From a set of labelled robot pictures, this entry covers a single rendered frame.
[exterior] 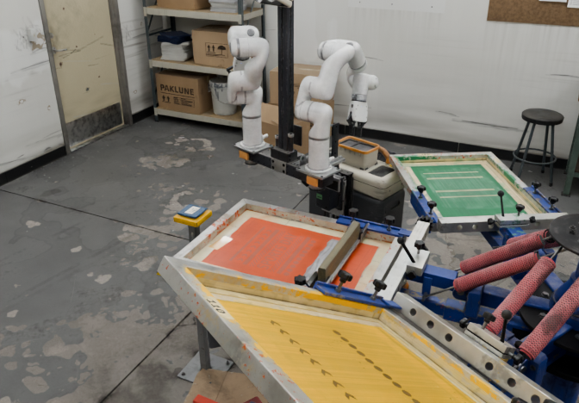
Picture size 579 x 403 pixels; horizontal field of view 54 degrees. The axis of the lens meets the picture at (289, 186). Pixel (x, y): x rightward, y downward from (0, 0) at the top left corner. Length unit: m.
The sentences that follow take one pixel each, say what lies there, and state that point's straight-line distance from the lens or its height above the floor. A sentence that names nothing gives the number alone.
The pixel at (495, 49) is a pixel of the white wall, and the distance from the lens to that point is 5.74.
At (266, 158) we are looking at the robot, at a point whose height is 1.12.
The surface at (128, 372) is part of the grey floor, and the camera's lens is 3.32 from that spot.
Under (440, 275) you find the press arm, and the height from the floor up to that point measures 1.04.
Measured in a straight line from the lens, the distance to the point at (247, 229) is 2.52.
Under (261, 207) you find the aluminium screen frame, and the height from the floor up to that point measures 0.99.
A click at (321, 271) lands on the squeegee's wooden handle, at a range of 2.08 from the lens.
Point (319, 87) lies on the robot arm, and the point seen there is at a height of 1.52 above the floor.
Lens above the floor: 2.22
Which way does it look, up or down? 26 degrees down
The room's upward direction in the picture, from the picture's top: straight up
